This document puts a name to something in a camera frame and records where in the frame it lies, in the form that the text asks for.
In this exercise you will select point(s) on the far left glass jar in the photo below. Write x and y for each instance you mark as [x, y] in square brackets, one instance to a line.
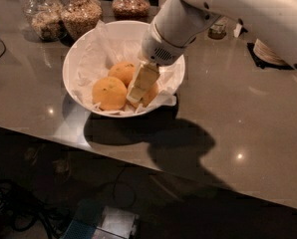
[44, 17]

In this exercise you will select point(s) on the blue grey floor box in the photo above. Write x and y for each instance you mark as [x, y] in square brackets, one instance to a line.
[95, 221]

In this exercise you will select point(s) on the white paper liner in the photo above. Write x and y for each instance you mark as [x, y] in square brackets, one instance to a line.
[98, 50]

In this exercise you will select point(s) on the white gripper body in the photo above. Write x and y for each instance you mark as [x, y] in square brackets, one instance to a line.
[158, 48]

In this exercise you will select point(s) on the stack of round coasters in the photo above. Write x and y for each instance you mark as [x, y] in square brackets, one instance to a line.
[264, 53]

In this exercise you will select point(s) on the white card stand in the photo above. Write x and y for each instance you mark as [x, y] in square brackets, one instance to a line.
[237, 31]

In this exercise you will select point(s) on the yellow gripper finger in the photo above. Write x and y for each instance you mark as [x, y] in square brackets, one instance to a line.
[151, 74]
[136, 88]

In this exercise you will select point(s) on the glass grain jar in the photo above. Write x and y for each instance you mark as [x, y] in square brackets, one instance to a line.
[131, 9]
[81, 16]

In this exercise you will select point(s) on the orange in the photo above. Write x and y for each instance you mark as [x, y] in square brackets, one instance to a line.
[110, 93]
[123, 71]
[148, 97]

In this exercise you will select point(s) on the black coaster tray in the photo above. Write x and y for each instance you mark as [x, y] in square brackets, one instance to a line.
[262, 64]

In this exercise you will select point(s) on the clear glass bottle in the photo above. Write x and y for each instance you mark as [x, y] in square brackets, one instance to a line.
[218, 30]

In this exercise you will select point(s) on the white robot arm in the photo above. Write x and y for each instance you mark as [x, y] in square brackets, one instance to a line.
[274, 22]

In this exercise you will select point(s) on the white bowl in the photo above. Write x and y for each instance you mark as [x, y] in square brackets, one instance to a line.
[75, 60]

